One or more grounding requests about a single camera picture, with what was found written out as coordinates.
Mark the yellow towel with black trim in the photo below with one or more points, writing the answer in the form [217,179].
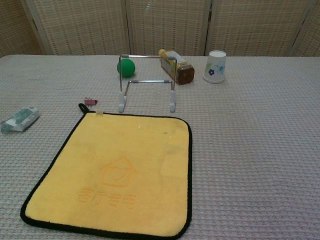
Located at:
[112,155]

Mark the amber drink bottle yellow cap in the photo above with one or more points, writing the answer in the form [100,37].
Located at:
[185,75]

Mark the green ball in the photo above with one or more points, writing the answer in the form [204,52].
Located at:
[128,68]

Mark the pink binder clip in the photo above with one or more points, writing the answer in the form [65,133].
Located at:
[89,102]

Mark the white floral paper cup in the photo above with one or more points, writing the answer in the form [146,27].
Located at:
[215,67]

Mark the white woven tablecloth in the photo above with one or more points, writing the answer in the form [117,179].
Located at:
[250,150]

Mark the woven folding screen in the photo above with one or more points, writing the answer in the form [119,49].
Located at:
[87,25]

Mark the green tissue packet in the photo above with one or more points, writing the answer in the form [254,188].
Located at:
[21,120]

